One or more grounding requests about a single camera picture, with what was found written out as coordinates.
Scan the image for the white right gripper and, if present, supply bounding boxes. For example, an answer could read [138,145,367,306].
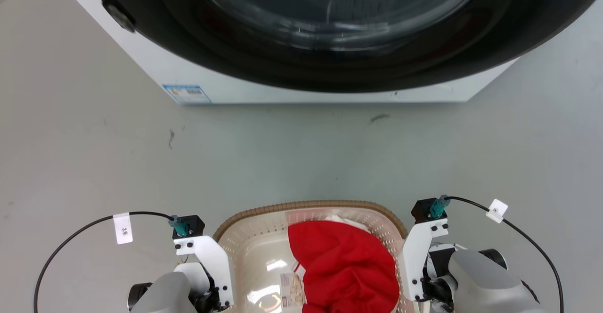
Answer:
[399,220,467,306]

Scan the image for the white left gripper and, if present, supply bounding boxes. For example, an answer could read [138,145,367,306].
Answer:
[173,235,235,313]

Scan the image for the beige plastic laundry basket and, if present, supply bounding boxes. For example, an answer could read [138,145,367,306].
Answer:
[212,200,416,313]

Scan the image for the paper label in basket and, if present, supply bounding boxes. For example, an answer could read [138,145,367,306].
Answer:
[280,272,307,313]

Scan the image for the red garment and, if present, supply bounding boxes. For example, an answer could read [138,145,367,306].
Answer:
[287,220,400,313]

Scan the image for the white garment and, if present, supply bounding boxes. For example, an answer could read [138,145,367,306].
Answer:
[324,214,371,232]

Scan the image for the blue energy label sticker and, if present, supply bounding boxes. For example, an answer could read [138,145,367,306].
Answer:
[162,84,212,105]

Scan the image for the white washing machine body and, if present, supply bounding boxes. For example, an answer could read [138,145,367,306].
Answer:
[52,0,520,105]

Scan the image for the clear glass door window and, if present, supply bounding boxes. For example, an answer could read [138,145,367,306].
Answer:
[191,0,489,53]

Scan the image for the black door latch knob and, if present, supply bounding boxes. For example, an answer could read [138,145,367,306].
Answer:
[102,0,137,33]

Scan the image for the black round washing machine door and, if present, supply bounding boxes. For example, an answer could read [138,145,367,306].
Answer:
[82,0,603,93]

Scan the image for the white cable tag printed 3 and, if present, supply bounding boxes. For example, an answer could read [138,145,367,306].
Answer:
[113,212,134,245]

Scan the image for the white cable tag small mark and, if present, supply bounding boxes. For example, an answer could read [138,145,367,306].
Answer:
[486,199,509,223]

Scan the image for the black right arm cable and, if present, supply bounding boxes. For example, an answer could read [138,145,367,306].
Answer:
[445,196,565,313]

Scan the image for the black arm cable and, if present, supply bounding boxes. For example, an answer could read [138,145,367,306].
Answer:
[33,211,176,313]
[445,196,565,313]

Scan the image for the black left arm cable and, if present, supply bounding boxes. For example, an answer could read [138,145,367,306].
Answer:
[33,211,176,313]

